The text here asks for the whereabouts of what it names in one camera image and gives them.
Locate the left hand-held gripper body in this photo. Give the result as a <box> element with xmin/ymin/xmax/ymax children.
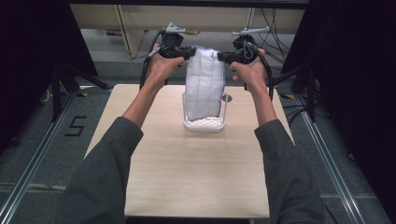
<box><xmin>158</xmin><ymin>21</ymin><xmax>187</xmax><ymax>59</ymax></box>

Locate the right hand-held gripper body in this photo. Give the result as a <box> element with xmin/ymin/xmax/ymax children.
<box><xmin>232</xmin><ymin>26</ymin><xmax>271</xmax><ymax>65</ymax></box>

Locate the white cloth with purple hem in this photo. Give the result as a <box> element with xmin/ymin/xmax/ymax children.
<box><xmin>184</xmin><ymin>45</ymin><xmax>226</xmax><ymax>122</ymax></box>

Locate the person's right hand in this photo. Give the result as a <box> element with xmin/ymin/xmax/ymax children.
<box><xmin>229</xmin><ymin>48</ymin><xmax>269</xmax><ymax>96</ymax></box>

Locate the person's left hand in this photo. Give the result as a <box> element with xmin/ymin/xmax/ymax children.
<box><xmin>146</xmin><ymin>43</ymin><xmax>187</xmax><ymax>91</ymax></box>

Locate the beige wooden desk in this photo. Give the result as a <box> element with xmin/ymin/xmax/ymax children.
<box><xmin>69</xmin><ymin>3</ymin><xmax>306</xmax><ymax>62</ymax></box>

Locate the black metal stand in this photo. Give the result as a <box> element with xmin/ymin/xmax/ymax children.
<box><xmin>270</xmin><ymin>63</ymin><xmax>318</xmax><ymax>123</ymax></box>
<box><xmin>50</xmin><ymin>63</ymin><xmax>114</xmax><ymax>123</ymax></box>

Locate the black curtain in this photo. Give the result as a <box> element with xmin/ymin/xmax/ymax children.
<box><xmin>0</xmin><ymin>0</ymin><xmax>99</xmax><ymax>157</ymax></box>
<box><xmin>280</xmin><ymin>0</ymin><xmax>396</xmax><ymax>223</ymax></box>

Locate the black floor cables bundle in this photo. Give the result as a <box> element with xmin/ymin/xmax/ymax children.
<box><xmin>247</xmin><ymin>7</ymin><xmax>297</xmax><ymax>70</ymax></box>

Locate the right hand-held gripper black cable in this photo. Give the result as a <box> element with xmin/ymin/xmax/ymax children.
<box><xmin>256</xmin><ymin>49</ymin><xmax>275</xmax><ymax>101</ymax></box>

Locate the hand-held gripper black cable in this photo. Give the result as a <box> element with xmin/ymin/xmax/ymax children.
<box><xmin>138</xmin><ymin>29</ymin><xmax>166</xmax><ymax>91</ymax></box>
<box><xmin>256</xmin><ymin>49</ymin><xmax>275</xmax><ymax>101</ymax></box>

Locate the left hand-held gripper black cable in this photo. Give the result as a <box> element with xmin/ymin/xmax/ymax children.
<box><xmin>138</xmin><ymin>29</ymin><xmax>166</xmax><ymax>91</ymax></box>

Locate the metal floor rail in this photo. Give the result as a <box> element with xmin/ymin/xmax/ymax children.
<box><xmin>293</xmin><ymin>92</ymin><xmax>367</xmax><ymax>224</ymax></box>
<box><xmin>0</xmin><ymin>91</ymin><xmax>78</xmax><ymax>224</ymax></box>

